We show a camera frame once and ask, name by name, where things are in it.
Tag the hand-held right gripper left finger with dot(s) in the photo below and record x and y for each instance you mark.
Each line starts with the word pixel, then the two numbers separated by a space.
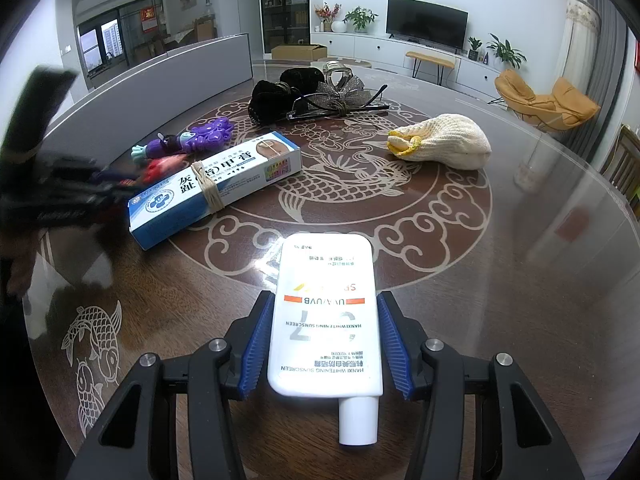
pixel 255 350

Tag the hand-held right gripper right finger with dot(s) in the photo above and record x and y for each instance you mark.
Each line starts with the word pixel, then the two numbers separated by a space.
pixel 397 350

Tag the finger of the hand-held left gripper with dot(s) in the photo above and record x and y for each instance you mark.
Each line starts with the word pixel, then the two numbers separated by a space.
pixel 112 202
pixel 112 175

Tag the red pink small object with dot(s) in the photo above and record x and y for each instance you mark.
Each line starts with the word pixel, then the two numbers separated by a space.
pixel 165 166

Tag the white sunscreen bottle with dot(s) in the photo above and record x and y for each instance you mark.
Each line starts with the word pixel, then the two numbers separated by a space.
pixel 325 335

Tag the purple toy figure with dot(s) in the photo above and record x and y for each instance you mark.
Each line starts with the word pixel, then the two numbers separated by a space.
pixel 210 132

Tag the black cloth bundle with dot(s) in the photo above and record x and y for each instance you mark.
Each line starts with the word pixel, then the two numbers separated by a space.
pixel 270 100

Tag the person's left hand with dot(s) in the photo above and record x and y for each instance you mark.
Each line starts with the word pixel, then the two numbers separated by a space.
pixel 20 262

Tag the tan rubber band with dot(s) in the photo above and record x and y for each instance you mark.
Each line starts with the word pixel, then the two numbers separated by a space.
pixel 340 107
pixel 209 187

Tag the grey partition panel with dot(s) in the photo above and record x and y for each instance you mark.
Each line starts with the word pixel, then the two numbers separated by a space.
pixel 150 85

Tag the blue white medicine box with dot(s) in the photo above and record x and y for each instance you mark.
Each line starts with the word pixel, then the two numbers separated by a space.
pixel 220 190

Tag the dark framed window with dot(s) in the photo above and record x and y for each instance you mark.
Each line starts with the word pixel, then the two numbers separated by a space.
pixel 100 47

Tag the black framed glasses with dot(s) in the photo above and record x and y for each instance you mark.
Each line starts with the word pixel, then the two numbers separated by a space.
pixel 295 111

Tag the cream knitted gloves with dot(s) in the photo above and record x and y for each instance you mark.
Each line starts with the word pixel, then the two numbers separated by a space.
pixel 450 140

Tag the cardboard box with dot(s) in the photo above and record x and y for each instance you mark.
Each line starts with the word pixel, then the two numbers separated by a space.
pixel 297 52

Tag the glass door cabinet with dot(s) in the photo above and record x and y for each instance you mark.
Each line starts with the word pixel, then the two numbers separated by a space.
pixel 285 5

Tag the clear claw hair clip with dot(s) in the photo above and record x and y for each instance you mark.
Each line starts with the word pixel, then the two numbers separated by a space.
pixel 330 67

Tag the silver bow hair clip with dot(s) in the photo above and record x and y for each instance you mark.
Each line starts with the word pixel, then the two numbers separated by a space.
pixel 350 92

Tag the flowers in vase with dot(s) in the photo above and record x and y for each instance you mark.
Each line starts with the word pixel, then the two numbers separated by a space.
pixel 327 12

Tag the round beige stool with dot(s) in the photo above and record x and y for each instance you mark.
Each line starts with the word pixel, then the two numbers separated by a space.
pixel 357 62

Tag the white round vase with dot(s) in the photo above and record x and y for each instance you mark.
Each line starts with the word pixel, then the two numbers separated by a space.
pixel 338 26

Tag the large green potted plant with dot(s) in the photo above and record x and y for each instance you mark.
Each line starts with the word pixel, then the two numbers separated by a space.
pixel 360 19

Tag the orange top bench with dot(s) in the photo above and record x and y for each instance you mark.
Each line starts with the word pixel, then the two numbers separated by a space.
pixel 430 59

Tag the white television cabinet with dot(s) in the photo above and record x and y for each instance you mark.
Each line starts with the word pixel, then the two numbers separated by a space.
pixel 380 50

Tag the wooden chair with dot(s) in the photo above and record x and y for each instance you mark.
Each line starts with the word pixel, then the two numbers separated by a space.
pixel 625 160

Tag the orange lounge chair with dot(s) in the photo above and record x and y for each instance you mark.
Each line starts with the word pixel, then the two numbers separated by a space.
pixel 565 102

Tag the small green potted plant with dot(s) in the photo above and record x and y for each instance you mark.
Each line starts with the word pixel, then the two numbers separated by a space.
pixel 474 47

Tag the leafy green potted plant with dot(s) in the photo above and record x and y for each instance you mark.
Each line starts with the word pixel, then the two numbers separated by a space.
pixel 507 52

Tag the black television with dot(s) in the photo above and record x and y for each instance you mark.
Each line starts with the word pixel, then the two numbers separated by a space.
pixel 427 22

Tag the white patterned curtain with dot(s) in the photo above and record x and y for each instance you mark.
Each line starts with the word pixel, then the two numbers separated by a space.
pixel 577 40

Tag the red wall poster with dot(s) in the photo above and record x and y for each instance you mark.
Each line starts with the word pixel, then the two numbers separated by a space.
pixel 150 20

